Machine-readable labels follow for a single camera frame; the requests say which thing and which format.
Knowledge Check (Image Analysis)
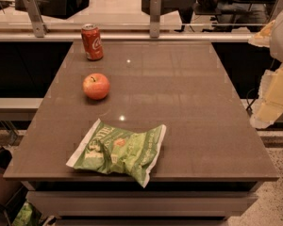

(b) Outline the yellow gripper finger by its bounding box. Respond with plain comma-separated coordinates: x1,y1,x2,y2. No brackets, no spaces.
250,64,283,129
248,20,275,47

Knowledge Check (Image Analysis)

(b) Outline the red coke can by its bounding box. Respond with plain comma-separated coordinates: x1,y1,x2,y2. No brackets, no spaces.
81,24,104,61

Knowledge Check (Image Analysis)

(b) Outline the red apple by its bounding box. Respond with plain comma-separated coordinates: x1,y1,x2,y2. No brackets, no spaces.
82,73,110,100

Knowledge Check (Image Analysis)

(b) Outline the green chip bag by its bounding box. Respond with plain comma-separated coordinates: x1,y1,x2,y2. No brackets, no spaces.
66,119,166,187

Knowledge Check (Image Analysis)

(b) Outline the grey table drawer base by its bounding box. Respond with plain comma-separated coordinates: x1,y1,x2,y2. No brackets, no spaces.
26,190,258,221

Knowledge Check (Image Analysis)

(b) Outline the green bag under table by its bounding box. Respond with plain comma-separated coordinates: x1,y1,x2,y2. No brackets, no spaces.
12,202,40,226

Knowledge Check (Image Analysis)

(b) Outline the black cable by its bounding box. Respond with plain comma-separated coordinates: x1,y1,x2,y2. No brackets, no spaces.
244,88,260,112

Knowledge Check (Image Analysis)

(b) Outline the right metal rail bracket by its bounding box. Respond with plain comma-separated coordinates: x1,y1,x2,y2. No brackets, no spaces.
269,0,283,22

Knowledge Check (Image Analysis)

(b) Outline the metal rail bracket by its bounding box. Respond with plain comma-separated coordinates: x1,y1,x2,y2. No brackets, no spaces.
23,0,47,38
269,0,283,22
149,0,161,38

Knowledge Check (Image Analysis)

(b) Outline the middle metal rail bracket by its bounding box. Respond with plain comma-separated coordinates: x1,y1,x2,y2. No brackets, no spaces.
149,0,161,38

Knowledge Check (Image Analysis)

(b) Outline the left metal rail bracket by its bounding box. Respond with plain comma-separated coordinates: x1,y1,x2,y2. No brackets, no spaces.
23,0,47,38

